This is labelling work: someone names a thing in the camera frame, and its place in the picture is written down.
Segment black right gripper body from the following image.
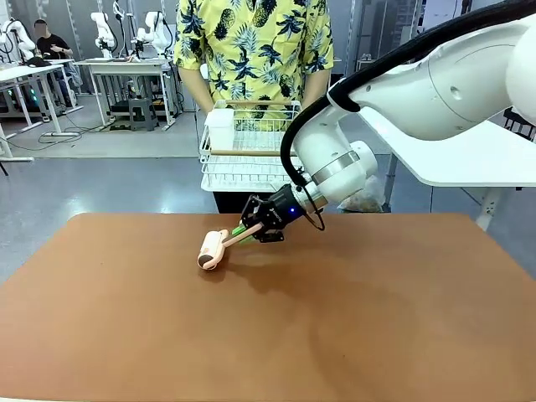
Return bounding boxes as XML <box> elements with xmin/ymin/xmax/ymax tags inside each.
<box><xmin>259</xmin><ymin>183</ymin><xmax>310</xmax><ymax>232</ymax></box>

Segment white plastic drain tray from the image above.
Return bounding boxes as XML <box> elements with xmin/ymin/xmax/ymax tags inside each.
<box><xmin>200</xmin><ymin>172</ymin><xmax>294</xmax><ymax>194</ymax></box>

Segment white wire dish rack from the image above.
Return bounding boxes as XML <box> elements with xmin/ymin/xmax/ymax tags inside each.
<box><xmin>198</xmin><ymin>99</ymin><xmax>303</xmax><ymax>193</ymax></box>

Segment pink lint roller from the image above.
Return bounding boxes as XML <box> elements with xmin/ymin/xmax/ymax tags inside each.
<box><xmin>197</xmin><ymin>221</ymin><xmax>267</xmax><ymax>272</ymax></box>

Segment person right forearm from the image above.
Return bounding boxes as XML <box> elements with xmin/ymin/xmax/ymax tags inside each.
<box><xmin>178</xmin><ymin>66</ymin><xmax>213</xmax><ymax>114</ymax></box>

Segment person left forearm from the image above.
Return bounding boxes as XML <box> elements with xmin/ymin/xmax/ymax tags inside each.
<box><xmin>301</xmin><ymin>69</ymin><xmax>332</xmax><ymax>111</ymax></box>

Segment black trousers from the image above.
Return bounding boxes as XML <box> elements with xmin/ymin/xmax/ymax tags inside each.
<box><xmin>213</xmin><ymin>191</ymin><xmax>280</xmax><ymax>214</ymax></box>

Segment white plastic cutlery cup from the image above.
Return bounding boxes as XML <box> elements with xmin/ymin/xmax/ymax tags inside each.
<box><xmin>204</xmin><ymin>109</ymin><xmax>235</xmax><ymax>152</ymax></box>

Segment clear plastic bag with contents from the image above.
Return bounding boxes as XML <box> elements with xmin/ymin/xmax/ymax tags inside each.
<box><xmin>338</xmin><ymin>174</ymin><xmax>385</xmax><ymax>213</ymax></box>

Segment grey plastic stool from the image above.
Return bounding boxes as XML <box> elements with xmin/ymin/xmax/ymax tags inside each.
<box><xmin>127</xmin><ymin>98</ymin><xmax>159</xmax><ymax>132</ymax></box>

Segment person in yellow floral shirt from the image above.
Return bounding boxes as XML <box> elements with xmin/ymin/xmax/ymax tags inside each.
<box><xmin>173</xmin><ymin>0</ymin><xmax>335</xmax><ymax>121</ymax></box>

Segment white side table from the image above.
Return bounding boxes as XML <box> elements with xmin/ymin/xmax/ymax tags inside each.
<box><xmin>358</xmin><ymin>106</ymin><xmax>536</xmax><ymax>231</ymax></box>

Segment white background desk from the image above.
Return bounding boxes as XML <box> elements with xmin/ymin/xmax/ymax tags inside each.
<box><xmin>0</xmin><ymin>58</ymin><xmax>85</xmax><ymax>139</ymax></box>
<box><xmin>75</xmin><ymin>57</ymin><xmax>178</xmax><ymax>127</ymax></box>

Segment seated person in black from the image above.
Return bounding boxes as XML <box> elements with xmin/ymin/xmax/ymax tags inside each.
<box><xmin>33</xmin><ymin>18</ymin><xmax>75</xmax><ymax>106</ymax></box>

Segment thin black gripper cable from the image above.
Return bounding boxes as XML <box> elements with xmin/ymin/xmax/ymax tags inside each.
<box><xmin>299</xmin><ymin>183</ymin><xmax>327</xmax><ymax>232</ymax></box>

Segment wooden rack handle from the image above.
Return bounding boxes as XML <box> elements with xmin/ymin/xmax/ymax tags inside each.
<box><xmin>224</xmin><ymin>99</ymin><xmax>302</xmax><ymax>106</ymax></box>
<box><xmin>210</xmin><ymin>148</ymin><xmax>291</xmax><ymax>157</ymax></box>

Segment black corrugated cable conduit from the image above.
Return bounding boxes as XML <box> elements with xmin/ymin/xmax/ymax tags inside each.
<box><xmin>279</xmin><ymin>0</ymin><xmax>536</xmax><ymax>188</ymax></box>

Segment black wire cart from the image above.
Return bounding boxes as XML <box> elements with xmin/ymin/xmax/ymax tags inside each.
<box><xmin>503</xmin><ymin>106</ymin><xmax>536</xmax><ymax>142</ymax></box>

